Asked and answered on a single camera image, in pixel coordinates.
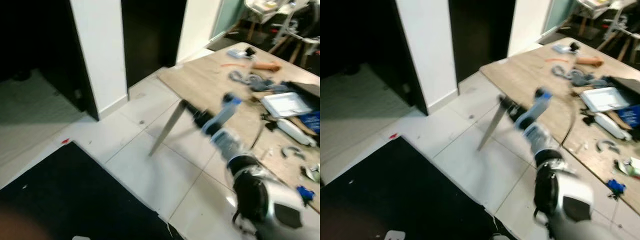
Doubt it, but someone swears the wooden leg table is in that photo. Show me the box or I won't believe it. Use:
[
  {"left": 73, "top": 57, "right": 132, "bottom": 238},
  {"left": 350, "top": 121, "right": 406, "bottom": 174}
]
[
  {"left": 575, "top": 0, "right": 640, "bottom": 63},
  {"left": 244, "top": 0, "right": 321, "bottom": 63}
]

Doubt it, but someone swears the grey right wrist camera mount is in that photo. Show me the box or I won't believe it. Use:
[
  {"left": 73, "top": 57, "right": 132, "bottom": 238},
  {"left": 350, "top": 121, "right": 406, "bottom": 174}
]
[
  {"left": 525, "top": 87, "right": 554, "bottom": 128},
  {"left": 214, "top": 92, "right": 244, "bottom": 132}
]

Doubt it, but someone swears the thin black cable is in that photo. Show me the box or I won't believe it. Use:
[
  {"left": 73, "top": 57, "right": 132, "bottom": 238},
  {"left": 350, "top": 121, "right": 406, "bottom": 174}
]
[
  {"left": 560, "top": 95, "right": 578, "bottom": 147},
  {"left": 250, "top": 120, "right": 266, "bottom": 151}
]

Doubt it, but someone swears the grey blue cloth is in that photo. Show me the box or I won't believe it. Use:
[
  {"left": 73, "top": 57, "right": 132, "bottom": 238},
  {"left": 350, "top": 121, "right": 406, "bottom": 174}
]
[
  {"left": 575, "top": 74, "right": 611, "bottom": 89},
  {"left": 250, "top": 80, "right": 292, "bottom": 94}
]

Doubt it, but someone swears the grey cable bundle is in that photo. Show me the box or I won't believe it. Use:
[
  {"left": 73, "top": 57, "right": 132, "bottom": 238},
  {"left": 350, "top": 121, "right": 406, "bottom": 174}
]
[
  {"left": 551, "top": 65, "right": 588, "bottom": 83},
  {"left": 228, "top": 70, "right": 266, "bottom": 86}
]

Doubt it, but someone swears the green wrapper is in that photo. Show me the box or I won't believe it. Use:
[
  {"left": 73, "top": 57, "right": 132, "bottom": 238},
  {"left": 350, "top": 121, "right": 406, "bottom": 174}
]
[
  {"left": 300, "top": 164, "right": 321, "bottom": 183},
  {"left": 615, "top": 156, "right": 640, "bottom": 178}
]

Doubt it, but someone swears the blue box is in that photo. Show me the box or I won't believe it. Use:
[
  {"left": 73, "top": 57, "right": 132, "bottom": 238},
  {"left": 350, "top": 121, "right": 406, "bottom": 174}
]
[
  {"left": 617, "top": 105, "right": 640, "bottom": 128},
  {"left": 300, "top": 111, "right": 321, "bottom": 133}
]

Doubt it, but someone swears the white plastic bottle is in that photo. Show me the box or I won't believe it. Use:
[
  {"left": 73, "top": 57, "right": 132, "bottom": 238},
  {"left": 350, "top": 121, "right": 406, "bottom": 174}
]
[
  {"left": 276, "top": 118, "right": 317, "bottom": 148},
  {"left": 594, "top": 112, "right": 633, "bottom": 142}
]

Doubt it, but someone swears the grey ring piece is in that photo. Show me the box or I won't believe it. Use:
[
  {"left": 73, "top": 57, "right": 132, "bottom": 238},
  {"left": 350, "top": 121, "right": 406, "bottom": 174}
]
[
  {"left": 281, "top": 146, "right": 307, "bottom": 161},
  {"left": 596, "top": 139, "right": 621, "bottom": 154}
]

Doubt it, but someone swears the dark carpet mat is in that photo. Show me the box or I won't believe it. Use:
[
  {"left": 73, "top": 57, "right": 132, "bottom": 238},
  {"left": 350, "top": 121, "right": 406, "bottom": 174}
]
[
  {"left": 320, "top": 136, "right": 516, "bottom": 240},
  {"left": 0, "top": 141, "right": 183, "bottom": 240}
]

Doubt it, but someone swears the brown cylinder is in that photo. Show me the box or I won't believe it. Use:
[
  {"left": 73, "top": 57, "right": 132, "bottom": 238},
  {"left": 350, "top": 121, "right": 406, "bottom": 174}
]
[
  {"left": 251, "top": 61, "right": 281, "bottom": 72},
  {"left": 575, "top": 56, "right": 605, "bottom": 67}
]

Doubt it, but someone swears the white tray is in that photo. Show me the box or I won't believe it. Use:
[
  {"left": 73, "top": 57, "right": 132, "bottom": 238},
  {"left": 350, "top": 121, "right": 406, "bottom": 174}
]
[
  {"left": 580, "top": 86, "right": 632, "bottom": 113},
  {"left": 260, "top": 91, "right": 315, "bottom": 119}
]

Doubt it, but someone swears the small blue object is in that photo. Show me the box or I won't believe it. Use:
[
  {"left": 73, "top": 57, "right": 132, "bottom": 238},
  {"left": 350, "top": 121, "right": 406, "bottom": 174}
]
[
  {"left": 607, "top": 179, "right": 627, "bottom": 197},
  {"left": 296, "top": 185, "right": 316, "bottom": 202}
]

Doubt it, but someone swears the frosted glass door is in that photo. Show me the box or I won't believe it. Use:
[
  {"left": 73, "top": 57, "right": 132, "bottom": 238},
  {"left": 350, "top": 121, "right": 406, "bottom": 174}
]
[
  {"left": 210, "top": 0, "right": 248, "bottom": 41},
  {"left": 542, "top": 0, "right": 578, "bottom": 35}
]

